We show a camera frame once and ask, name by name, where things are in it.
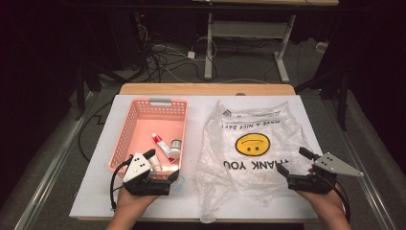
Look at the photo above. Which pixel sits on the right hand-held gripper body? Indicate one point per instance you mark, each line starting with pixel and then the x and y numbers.
pixel 319 183

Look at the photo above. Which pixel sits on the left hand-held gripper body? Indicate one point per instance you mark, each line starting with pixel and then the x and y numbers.
pixel 137 166

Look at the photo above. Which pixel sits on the small cream bottle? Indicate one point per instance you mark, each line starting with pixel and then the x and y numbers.
pixel 156 165

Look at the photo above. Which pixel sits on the red and white tube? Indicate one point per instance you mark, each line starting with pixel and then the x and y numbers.
pixel 162 145

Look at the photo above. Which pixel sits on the small white jar grey lid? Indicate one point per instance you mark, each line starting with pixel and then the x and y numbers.
pixel 175 148

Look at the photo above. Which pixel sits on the clear smiley plastic bag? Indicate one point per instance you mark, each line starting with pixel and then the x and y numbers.
pixel 255 179

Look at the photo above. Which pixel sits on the pink perforated plastic basket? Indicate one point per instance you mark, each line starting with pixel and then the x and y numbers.
pixel 150 124

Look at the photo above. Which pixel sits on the person's right hand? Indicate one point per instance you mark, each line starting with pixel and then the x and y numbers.
pixel 325 204

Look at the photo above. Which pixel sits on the person's left hand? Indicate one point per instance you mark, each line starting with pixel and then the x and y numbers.
pixel 134 202

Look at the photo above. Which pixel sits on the white board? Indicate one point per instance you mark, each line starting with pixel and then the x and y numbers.
pixel 194 134

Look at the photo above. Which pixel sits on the black stand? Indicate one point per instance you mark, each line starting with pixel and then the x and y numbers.
pixel 343 102
pixel 79 96

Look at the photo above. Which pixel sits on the white power strip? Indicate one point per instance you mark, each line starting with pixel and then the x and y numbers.
pixel 320 47

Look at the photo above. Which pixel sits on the white power adapter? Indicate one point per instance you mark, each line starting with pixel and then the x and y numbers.
pixel 191 55

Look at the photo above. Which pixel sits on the aluminium rail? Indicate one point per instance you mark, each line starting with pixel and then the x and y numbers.
pixel 373 198
pixel 51 172

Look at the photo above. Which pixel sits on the white metal desk frame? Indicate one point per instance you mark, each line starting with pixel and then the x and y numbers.
pixel 245 29

